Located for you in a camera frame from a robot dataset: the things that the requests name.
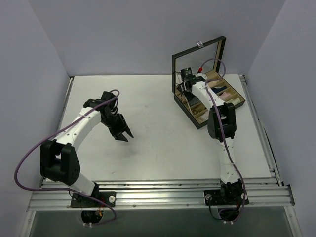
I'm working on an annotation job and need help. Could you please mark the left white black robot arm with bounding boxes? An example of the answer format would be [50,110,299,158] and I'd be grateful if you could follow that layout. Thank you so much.
[40,90,133,207]

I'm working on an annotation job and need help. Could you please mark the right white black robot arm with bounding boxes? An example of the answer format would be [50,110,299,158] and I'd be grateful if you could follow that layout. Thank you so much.
[180,73,245,204]

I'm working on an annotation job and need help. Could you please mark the grey striped rolled cloth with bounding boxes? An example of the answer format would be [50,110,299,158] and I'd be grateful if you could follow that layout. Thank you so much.
[188,97,200,107]

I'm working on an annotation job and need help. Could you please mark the beige rolled cloth top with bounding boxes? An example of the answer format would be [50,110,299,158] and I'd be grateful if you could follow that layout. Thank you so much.
[205,78,221,84]

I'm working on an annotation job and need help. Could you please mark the tan rolled cloth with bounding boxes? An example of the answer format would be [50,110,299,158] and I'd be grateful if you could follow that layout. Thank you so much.
[192,104,206,115]

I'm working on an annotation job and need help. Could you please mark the navy rolled cloth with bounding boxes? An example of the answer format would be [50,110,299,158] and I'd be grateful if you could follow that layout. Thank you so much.
[212,86,227,94]

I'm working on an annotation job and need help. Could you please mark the black compartment storage box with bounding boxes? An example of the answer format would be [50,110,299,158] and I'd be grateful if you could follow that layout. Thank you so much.
[172,36,245,129]

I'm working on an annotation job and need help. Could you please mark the white pink rolled cloth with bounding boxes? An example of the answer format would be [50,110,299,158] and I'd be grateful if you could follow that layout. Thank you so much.
[198,112,209,122]

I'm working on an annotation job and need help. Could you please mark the cream rolled cloth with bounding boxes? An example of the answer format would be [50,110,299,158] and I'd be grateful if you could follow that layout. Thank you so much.
[227,98,240,106]

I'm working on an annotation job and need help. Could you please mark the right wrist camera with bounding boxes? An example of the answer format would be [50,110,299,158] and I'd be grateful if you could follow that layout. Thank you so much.
[180,67,193,81]

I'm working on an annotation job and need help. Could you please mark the aluminium front rail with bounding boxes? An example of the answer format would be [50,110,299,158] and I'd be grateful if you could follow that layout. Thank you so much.
[28,187,295,211]

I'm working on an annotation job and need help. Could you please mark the aluminium rail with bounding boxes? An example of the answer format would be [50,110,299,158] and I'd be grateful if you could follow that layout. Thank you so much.
[239,75,284,186]
[28,187,295,211]

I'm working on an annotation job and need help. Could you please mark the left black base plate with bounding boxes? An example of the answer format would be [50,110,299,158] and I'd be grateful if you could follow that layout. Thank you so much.
[70,191,117,208]

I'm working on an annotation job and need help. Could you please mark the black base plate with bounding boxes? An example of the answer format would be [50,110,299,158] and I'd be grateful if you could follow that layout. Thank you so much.
[203,189,243,206]
[70,191,117,208]

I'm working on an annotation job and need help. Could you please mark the right side aluminium rail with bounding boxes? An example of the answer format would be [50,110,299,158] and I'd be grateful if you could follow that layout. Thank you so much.
[239,75,284,186]

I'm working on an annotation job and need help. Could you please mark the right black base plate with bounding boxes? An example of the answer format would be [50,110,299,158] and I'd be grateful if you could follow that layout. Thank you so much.
[203,189,243,206]

